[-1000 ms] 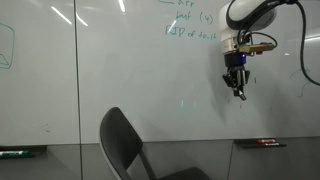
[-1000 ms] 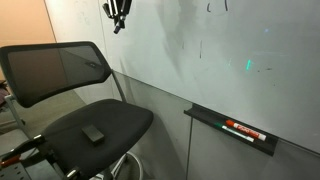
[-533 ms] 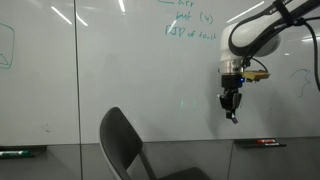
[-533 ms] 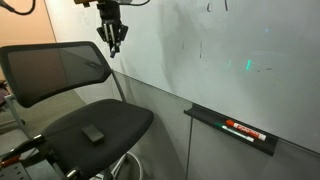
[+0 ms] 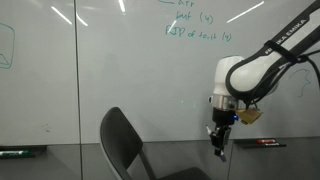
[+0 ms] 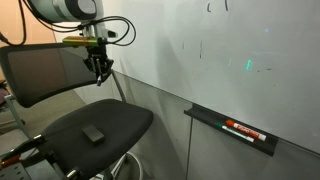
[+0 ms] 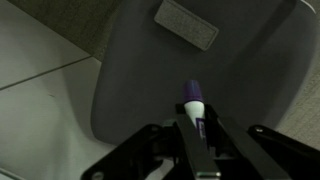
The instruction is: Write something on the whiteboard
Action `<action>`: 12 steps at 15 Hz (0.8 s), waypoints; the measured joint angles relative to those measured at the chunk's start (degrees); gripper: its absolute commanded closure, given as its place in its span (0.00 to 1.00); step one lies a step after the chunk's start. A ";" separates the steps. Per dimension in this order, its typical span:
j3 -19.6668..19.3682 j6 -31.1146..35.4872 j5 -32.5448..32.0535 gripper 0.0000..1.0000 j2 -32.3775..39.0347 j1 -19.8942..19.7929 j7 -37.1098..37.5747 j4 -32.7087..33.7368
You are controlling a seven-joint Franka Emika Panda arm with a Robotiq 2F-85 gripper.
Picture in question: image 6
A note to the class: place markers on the green whiteboard marker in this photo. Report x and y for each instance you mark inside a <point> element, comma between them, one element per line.
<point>236,133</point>

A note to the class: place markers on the red whiteboard marker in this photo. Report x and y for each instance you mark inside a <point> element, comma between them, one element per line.
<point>246,130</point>

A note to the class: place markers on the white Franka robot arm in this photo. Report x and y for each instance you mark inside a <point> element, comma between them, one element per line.
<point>63,8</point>

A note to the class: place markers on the black office chair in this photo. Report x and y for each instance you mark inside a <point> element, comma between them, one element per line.
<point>100,126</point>

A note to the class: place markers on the yellow-green wrist camera box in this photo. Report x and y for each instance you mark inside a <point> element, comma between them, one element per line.
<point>80,41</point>

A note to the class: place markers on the wide whiteboard panel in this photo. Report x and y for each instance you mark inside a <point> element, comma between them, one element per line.
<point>233,43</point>

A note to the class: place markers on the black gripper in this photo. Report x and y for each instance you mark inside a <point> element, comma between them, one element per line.
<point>97,51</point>

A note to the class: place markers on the black marker tray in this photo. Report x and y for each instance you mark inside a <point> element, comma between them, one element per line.
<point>206,115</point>

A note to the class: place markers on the black whiteboard eraser block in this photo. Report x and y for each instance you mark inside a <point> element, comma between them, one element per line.
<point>92,134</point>

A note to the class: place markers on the perforated metal plate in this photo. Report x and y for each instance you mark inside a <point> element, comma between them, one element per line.
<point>11,172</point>

